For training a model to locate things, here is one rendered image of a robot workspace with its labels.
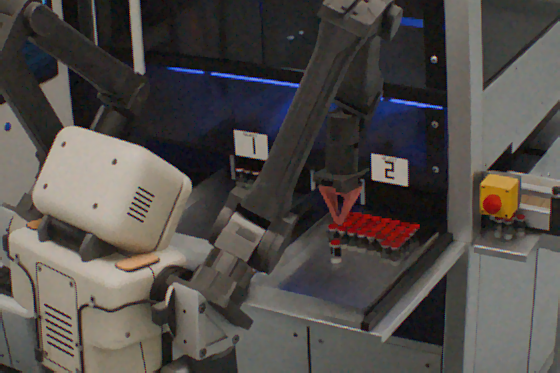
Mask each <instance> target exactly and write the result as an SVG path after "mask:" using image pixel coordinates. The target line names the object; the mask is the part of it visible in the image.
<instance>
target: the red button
mask: <svg viewBox="0 0 560 373"><path fill-rule="evenodd" d="M482 206H483V209H484V210H485V211H486V212H487V213H488V214H491V215H494V214H497V213H498V211H499V210H500V209H501V207H502V202H501V200H500V198H499V197H498V196H496V195H493V194H491V195H488V196H487V197H486V198H485V199H484V200H483V202H482Z"/></svg>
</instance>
